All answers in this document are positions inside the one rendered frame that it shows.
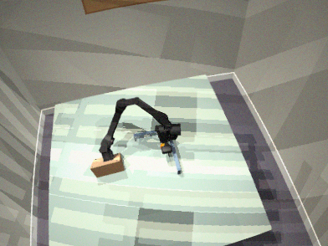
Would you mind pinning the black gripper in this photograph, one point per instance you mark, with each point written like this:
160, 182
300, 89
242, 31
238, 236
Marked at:
167, 148

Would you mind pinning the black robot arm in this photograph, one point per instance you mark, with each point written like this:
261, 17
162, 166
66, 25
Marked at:
165, 128

